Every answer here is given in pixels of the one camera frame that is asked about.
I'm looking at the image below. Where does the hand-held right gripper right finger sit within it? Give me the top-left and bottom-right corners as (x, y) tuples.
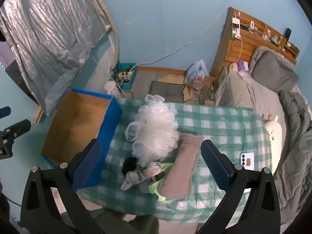
(197, 139), (282, 234)

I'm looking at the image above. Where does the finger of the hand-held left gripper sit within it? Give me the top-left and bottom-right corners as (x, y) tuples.
(0, 119), (32, 139)
(0, 106), (12, 119)

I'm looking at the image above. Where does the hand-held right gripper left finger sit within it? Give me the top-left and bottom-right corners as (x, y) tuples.
(20, 138), (105, 234)

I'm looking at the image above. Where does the pink oven mitt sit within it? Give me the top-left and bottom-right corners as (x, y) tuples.
(158, 134), (205, 199)

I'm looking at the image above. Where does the blue cardboard box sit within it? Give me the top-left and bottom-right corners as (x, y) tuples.
(40, 89), (123, 192)

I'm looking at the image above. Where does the light green cloth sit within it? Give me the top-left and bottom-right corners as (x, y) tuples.
(148, 162), (176, 201)

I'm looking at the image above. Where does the white smartphone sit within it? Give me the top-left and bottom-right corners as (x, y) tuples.
(240, 152), (254, 170)

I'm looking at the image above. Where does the green checked blanket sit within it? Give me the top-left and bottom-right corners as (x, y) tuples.
(77, 97), (273, 223)

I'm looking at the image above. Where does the black furry ball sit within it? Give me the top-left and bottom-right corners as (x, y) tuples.
(122, 157), (139, 176)

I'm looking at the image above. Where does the pink paper sheet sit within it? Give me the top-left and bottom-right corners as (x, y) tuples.
(0, 41), (12, 67)

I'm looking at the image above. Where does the white plush toy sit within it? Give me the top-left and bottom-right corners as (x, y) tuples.
(264, 114), (283, 174)

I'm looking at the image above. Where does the white mesh bath pouf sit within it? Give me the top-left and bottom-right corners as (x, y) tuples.
(125, 94), (182, 166)

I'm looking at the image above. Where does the grey bed sheet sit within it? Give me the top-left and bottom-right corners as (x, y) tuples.
(214, 72), (292, 156)

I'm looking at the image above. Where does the clear plastic water bottle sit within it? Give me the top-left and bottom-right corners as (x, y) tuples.
(190, 77), (203, 100)

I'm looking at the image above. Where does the white round fan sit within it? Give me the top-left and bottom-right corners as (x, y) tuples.
(105, 81), (122, 98)

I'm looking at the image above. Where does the small brown cardboard box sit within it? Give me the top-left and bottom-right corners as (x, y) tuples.
(199, 75), (218, 106)

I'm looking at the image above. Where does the black cushion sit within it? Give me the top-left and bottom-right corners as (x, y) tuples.
(151, 80), (186, 103)

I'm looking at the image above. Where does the green plastic crate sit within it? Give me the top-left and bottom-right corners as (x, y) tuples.
(113, 62), (138, 90)

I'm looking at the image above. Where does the silver foil curtain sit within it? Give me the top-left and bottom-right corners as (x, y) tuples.
(0, 0), (115, 116)

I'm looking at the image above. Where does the beige power strip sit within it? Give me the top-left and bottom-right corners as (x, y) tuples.
(116, 71), (133, 80)

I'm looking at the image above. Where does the white plastic bag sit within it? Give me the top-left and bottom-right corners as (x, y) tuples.
(184, 59), (210, 84)

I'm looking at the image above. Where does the purple tissue pack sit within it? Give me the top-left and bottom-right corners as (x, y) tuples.
(238, 60), (249, 76)

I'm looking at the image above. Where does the grey pillow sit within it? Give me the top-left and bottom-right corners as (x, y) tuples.
(249, 46), (300, 94)

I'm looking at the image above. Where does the wooden headboard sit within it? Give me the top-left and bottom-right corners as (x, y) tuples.
(210, 7), (300, 78)

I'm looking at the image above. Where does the white power strip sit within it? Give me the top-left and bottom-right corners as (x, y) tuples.
(231, 18), (242, 39)

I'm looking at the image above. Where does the white charger cable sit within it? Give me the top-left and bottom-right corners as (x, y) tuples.
(225, 38), (243, 73)

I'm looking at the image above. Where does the long white cable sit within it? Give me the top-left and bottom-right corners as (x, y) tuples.
(107, 7), (231, 83)

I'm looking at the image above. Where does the beige ribbed hose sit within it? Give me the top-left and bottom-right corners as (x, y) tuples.
(88, 0), (120, 71)

